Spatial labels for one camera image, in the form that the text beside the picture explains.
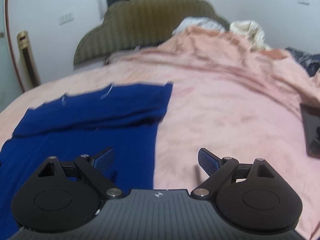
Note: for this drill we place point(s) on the dark flat tablet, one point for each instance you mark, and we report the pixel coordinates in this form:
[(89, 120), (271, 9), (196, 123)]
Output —
[(311, 124)]

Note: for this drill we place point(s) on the peach orange blanket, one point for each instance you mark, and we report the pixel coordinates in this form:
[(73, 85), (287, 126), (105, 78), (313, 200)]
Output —
[(273, 72)]

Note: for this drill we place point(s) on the gold tower fan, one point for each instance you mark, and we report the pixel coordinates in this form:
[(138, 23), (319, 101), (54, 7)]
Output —
[(27, 58)]

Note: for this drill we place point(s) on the olive striped headboard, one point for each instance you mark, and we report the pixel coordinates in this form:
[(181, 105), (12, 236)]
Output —
[(131, 23)]

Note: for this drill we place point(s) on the blue knit garment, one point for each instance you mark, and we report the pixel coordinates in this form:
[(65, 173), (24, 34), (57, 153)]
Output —
[(124, 118)]

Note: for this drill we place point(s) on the white wall socket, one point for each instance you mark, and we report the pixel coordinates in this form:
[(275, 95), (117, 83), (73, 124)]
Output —
[(66, 18)]

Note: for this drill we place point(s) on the cream quilted comforter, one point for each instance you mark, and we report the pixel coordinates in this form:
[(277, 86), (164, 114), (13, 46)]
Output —
[(252, 31)]

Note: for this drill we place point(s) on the grey striped pillow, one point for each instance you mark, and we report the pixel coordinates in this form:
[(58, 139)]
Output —
[(114, 57)]

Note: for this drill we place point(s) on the white patterned pillow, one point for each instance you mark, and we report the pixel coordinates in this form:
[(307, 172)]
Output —
[(202, 22)]

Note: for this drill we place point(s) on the pink bed sheet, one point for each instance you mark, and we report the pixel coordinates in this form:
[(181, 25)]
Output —
[(215, 110)]

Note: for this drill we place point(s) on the dark floral cloth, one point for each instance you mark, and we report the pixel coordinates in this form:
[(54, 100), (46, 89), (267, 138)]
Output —
[(310, 62)]

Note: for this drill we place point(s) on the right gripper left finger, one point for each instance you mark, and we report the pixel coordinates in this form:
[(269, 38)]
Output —
[(64, 195)]

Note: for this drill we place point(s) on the white light switch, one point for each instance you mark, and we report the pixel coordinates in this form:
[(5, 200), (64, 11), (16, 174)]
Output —
[(304, 2)]

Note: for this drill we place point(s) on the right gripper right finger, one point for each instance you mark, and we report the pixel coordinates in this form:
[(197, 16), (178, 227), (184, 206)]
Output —
[(252, 197)]

